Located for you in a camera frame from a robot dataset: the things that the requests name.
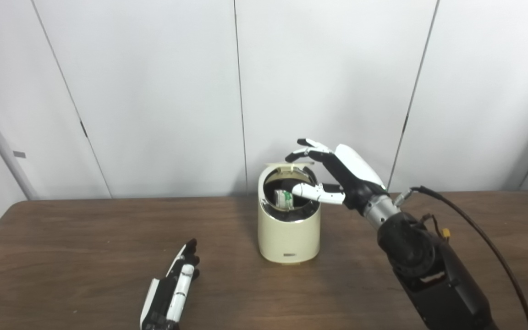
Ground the cream-colored round bin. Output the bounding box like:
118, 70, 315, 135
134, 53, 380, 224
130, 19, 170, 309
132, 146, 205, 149
258, 163, 321, 265

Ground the cream round bin lid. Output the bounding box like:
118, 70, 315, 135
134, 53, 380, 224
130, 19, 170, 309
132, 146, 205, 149
265, 159, 315, 173

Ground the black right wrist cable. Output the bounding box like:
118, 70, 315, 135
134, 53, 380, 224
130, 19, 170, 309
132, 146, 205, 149
395, 186, 528, 330

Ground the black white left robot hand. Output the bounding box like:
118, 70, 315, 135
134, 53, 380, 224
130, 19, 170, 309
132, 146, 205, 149
140, 238, 200, 330

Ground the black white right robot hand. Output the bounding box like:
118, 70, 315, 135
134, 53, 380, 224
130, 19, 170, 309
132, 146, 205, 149
285, 138, 388, 216

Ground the green white milk carton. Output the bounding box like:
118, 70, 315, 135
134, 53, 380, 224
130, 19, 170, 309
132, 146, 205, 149
275, 188, 295, 210

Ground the thin wire with yellow connector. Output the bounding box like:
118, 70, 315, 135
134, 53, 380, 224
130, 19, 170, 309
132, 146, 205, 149
422, 213, 451, 241

